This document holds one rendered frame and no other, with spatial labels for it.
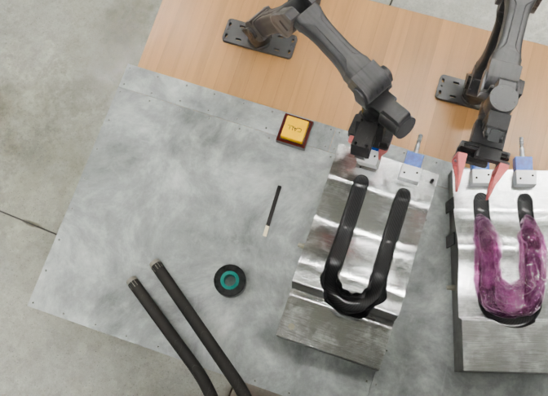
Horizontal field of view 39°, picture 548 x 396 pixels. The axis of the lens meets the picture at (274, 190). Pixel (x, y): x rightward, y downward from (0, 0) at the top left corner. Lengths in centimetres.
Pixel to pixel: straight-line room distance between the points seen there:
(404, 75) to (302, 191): 43
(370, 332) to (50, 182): 153
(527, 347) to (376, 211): 47
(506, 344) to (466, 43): 82
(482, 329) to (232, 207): 69
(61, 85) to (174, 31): 100
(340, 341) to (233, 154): 56
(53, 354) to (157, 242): 98
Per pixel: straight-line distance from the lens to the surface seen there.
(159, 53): 218
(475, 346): 188
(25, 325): 292
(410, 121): 171
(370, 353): 189
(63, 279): 205
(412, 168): 192
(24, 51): 322
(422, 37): 219
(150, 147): 208
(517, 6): 177
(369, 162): 187
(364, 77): 167
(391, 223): 192
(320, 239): 187
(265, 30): 196
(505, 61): 171
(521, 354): 190
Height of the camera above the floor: 274
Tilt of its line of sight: 75 degrees down
